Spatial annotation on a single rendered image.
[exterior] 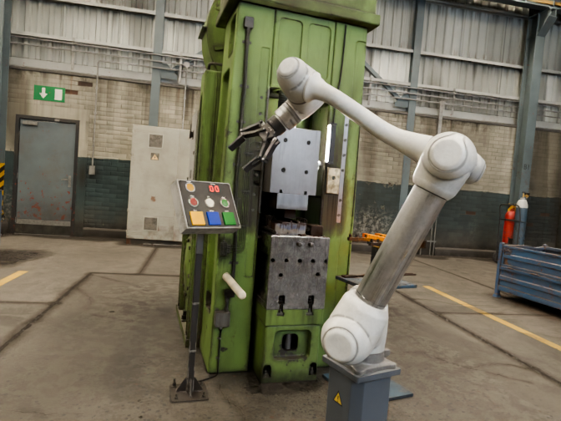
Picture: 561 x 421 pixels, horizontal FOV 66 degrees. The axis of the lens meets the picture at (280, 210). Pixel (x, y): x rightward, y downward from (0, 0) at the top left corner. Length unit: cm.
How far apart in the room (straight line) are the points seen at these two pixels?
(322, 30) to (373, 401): 222
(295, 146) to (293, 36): 71
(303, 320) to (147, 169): 567
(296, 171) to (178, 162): 538
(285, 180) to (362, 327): 146
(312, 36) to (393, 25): 716
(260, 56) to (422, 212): 180
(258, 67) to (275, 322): 156
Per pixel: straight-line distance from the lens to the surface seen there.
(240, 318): 283
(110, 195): 868
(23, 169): 910
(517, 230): 958
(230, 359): 291
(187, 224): 222
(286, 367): 281
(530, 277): 600
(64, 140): 891
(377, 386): 162
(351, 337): 130
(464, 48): 1076
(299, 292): 267
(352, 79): 301
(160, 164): 791
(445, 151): 122
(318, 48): 296
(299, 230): 266
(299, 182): 264
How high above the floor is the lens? 120
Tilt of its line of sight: 3 degrees down
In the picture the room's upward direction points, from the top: 4 degrees clockwise
